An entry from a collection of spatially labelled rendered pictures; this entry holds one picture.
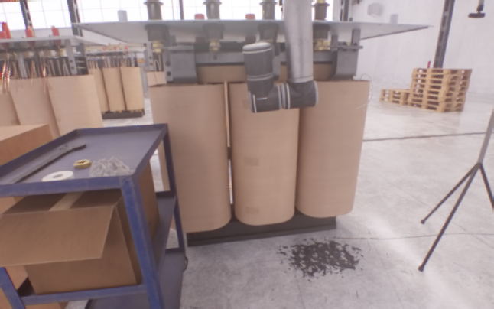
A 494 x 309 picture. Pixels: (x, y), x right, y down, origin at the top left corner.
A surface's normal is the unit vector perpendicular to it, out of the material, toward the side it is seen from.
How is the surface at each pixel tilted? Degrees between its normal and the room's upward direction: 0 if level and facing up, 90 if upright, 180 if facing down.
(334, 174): 90
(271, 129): 90
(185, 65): 90
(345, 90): 90
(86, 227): 26
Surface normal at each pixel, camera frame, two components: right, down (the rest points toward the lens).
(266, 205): 0.18, 0.33
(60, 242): 0.05, -0.70
